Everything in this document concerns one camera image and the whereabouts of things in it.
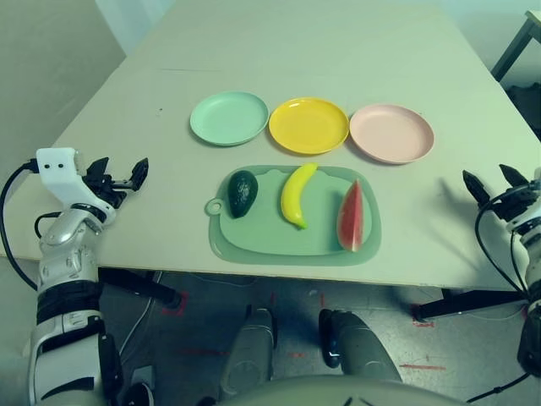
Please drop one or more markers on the small grey floor box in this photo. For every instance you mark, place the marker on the small grey floor box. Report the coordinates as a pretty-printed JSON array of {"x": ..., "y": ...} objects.
[{"x": 143, "y": 375}]

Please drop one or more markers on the grey robot left leg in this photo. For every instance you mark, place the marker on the grey robot left leg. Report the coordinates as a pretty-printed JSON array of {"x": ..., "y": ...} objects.
[{"x": 249, "y": 351}]

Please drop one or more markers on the grey robot leg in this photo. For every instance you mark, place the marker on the grey robot leg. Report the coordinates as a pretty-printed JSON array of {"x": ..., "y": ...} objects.
[
  {"x": 363, "y": 347},
  {"x": 249, "y": 351}
]

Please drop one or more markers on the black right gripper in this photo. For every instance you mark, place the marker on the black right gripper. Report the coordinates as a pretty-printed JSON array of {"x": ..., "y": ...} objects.
[{"x": 515, "y": 202}]

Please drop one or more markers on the mint green plate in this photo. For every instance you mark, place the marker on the mint green plate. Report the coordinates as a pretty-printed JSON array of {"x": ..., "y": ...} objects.
[{"x": 228, "y": 118}]

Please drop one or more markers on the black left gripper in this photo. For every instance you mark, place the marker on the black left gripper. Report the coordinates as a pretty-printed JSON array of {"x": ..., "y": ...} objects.
[{"x": 107, "y": 190}]

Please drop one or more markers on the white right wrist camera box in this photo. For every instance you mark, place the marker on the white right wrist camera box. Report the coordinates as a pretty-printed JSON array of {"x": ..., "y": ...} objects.
[{"x": 537, "y": 177}]

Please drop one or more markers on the green cutting board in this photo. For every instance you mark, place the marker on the green cutting board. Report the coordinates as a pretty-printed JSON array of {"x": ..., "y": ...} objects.
[{"x": 262, "y": 230}]

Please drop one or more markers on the red toy watermelon slice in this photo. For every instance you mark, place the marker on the red toy watermelon slice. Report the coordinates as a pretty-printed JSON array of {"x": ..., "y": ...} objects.
[{"x": 351, "y": 220}]

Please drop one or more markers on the grey robot torso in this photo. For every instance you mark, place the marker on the grey robot torso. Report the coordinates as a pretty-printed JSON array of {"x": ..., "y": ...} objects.
[{"x": 321, "y": 393}]

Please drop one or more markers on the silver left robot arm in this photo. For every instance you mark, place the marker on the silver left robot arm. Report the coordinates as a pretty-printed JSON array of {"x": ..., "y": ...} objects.
[{"x": 63, "y": 262}]

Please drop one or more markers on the pink plate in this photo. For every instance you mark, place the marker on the pink plate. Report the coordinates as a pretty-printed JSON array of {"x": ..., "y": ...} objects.
[{"x": 391, "y": 133}]

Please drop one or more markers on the black-legged side table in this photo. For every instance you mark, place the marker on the black-legged side table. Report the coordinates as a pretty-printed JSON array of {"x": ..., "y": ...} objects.
[{"x": 513, "y": 46}]

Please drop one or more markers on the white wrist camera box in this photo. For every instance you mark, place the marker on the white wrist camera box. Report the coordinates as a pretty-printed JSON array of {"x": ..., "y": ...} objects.
[
  {"x": 57, "y": 169},
  {"x": 537, "y": 177}
]

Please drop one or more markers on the yellow toy banana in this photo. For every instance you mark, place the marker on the yellow toy banana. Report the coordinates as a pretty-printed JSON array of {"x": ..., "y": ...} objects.
[{"x": 291, "y": 199}]

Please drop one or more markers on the black table foot bar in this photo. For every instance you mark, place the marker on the black table foot bar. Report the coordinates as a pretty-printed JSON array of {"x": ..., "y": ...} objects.
[
  {"x": 143, "y": 287},
  {"x": 465, "y": 302}
]

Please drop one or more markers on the yellow plate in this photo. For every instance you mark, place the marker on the yellow plate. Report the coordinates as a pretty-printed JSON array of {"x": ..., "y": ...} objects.
[{"x": 308, "y": 125}]

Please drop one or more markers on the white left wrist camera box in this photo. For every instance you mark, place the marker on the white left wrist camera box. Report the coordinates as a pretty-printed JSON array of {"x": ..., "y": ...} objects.
[{"x": 57, "y": 169}]

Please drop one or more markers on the grey robot right leg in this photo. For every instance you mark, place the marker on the grey robot right leg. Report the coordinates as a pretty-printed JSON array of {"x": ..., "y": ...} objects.
[{"x": 363, "y": 347}]

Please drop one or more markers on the dark green toy avocado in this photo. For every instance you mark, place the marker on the dark green toy avocado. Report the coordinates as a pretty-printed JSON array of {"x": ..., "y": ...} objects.
[{"x": 243, "y": 194}]

